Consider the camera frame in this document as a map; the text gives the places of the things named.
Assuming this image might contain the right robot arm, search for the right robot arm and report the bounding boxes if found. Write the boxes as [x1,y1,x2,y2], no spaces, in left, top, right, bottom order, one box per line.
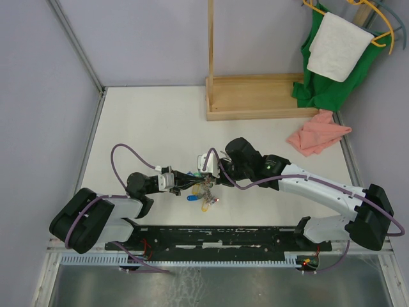
[219,138,394,251]

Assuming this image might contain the yellow clothes hanger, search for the yellow clothes hanger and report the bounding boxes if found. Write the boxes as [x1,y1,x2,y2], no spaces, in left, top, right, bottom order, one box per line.
[302,0,396,56]

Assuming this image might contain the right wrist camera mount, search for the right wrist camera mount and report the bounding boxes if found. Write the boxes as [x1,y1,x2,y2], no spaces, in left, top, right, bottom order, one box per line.
[197,152,220,178]

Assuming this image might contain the metal keyring organizer blue handle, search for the metal keyring organizer blue handle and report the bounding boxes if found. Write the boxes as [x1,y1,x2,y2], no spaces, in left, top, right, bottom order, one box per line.
[187,171,219,212]

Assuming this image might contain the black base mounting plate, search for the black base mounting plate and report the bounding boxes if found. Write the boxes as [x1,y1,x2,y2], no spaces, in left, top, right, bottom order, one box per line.
[123,225,332,253]

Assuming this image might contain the wooden rack frame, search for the wooden rack frame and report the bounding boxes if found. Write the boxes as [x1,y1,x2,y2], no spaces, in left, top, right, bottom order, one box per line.
[206,1,319,122]

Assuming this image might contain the teal clothes hanger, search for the teal clothes hanger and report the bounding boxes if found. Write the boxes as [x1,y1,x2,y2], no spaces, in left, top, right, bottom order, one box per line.
[367,0,407,51]

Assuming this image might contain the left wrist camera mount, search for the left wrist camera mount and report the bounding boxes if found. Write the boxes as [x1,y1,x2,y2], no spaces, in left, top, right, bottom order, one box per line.
[155,166,175,192]

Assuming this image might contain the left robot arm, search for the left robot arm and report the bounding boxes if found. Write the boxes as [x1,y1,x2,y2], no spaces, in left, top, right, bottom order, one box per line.
[49,168,205,254]

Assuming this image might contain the green shirt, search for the green shirt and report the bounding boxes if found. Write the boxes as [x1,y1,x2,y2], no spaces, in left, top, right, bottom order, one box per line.
[292,3,392,112]

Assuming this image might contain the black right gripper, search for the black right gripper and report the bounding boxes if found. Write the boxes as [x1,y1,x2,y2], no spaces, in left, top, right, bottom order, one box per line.
[208,159,251,188]

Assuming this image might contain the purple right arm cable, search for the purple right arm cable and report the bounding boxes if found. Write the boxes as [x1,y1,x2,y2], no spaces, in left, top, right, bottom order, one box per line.
[203,147,406,274]

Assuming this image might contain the pink cloth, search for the pink cloth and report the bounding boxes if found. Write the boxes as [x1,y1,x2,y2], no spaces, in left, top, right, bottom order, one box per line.
[286,109,352,157]

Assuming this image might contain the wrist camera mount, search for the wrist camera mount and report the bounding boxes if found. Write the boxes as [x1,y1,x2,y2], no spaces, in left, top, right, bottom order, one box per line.
[155,166,175,192]
[197,152,220,178]

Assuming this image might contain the white towel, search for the white towel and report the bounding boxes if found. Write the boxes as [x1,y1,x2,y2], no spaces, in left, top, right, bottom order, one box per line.
[307,12,374,83]

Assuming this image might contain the white cable duct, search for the white cable duct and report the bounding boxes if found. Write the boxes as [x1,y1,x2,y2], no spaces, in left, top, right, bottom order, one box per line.
[60,253,301,268]

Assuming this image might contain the key with green tag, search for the key with green tag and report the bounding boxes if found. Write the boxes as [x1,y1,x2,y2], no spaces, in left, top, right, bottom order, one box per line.
[190,172,212,184]

